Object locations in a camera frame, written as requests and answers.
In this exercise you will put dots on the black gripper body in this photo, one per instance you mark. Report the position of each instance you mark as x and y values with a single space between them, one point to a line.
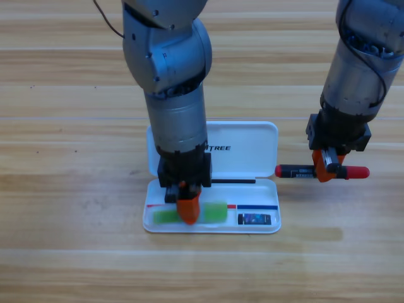
184 167
341 134

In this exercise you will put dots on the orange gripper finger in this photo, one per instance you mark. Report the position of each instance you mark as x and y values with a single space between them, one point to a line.
322 172
189 210

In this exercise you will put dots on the black marker with red caps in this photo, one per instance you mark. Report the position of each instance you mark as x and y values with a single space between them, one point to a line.
296 172

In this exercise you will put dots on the green and white glue stick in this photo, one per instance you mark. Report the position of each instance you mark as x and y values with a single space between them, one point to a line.
214 212

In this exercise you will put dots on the dark sleeved eraser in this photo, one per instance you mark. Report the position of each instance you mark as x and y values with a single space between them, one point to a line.
255 219

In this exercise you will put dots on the white Unitree pencil case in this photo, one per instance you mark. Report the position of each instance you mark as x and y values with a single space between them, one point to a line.
252 151

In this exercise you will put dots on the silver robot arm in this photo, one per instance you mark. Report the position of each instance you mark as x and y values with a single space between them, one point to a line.
170 79
356 63

